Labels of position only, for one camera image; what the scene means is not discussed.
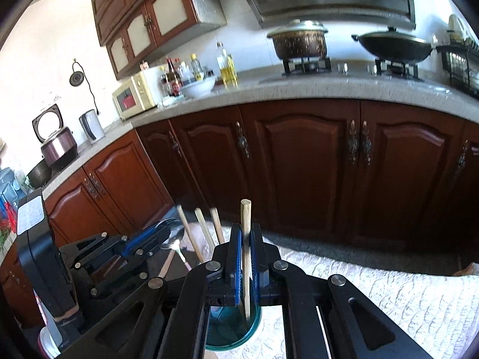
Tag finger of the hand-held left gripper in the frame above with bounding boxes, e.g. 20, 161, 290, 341
90, 249, 170, 299
60, 223, 173, 270

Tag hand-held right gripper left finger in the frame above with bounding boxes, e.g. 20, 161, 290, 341
78, 223, 242, 359

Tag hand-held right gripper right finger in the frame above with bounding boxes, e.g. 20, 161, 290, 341
250, 222, 435, 359

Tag metal spoon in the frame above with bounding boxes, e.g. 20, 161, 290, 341
162, 227, 192, 270
153, 218, 184, 234

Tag cream handled utensil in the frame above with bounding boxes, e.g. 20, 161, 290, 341
157, 249, 176, 279

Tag wooden chopstick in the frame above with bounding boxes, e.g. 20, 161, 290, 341
176, 205, 204, 264
240, 199, 252, 322
209, 207, 225, 245
194, 208, 217, 251

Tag teal utensil holder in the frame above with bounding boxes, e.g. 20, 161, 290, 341
205, 304, 263, 353

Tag red and blue package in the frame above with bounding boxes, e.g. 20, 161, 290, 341
0, 194, 19, 247

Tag black inner pot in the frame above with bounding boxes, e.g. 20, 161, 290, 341
26, 159, 52, 189

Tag blue water bottle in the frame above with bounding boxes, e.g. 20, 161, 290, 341
0, 166, 19, 195

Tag wooden base cabinets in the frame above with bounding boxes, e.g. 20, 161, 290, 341
0, 99, 479, 326

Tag rice cooker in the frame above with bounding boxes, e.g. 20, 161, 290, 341
32, 104, 78, 169

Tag white electric kettle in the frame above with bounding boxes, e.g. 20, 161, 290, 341
78, 109, 105, 143

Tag cream microwave oven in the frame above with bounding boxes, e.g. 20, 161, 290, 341
112, 70, 158, 121

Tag white bowl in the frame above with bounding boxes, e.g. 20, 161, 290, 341
180, 76, 217, 98

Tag white quilted cloth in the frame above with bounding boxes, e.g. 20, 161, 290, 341
239, 249, 479, 359

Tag dark sauce bottle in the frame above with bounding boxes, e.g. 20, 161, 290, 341
166, 58, 183, 97

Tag small clear bottle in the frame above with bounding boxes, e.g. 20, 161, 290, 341
190, 53, 204, 82

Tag speckled stone countertop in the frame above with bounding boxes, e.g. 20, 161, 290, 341
0, 63, 479, 195

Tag cooking oil bottle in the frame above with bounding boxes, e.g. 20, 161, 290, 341
216, 42, 238, 85

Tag gas stove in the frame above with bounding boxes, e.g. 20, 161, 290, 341
258, 57, 425, 83

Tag brown cooking pot with lid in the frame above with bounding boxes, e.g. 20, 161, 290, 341
266, 20, 329, 60

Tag black wok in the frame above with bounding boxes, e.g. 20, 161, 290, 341
351, 26, 436, 64

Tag black dish rack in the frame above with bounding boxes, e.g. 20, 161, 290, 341
436, 37, 479, 100

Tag round wall hanger with cord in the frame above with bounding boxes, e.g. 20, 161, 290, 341
69, 59, 101, 115

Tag wooden wall cabinet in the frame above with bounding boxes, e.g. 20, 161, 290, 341
90, 0, 227, 81

